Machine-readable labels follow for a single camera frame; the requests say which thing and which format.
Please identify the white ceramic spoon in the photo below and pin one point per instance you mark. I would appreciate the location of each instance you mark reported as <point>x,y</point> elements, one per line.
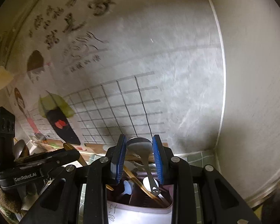
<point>148,182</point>
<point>127,187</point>

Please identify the wall poster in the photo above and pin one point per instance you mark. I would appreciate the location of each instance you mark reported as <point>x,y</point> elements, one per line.
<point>102,51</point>

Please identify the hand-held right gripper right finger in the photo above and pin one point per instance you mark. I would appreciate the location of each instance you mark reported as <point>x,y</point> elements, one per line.
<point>159,163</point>

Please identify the metal spoon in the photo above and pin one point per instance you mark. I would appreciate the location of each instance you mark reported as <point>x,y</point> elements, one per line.
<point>141,147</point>

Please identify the brown scrub sponge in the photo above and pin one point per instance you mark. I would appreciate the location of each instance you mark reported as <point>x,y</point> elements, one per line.
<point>4,199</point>

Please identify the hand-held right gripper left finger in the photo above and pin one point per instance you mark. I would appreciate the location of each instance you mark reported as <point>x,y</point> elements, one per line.
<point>118,165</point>

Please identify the wooden utensil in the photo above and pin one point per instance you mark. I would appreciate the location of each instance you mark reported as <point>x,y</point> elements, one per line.
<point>130,157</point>

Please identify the wooden cutting board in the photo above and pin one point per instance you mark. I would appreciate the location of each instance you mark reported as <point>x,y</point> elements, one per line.
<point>95,148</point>

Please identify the purple utensil box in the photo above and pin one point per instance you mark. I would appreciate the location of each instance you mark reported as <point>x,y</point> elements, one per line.
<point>140,200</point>

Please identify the wooden spoon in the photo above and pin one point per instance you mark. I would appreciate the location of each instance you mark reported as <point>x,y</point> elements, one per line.
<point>19,149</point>

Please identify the wooden chopstick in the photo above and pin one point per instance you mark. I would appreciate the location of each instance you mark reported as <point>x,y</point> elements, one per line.
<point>140,184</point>

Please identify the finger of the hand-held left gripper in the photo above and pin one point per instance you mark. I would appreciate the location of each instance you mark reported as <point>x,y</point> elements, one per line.
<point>60,155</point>

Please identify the white paper sheet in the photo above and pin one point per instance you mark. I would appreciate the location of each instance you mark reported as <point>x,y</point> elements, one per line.
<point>140,215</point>

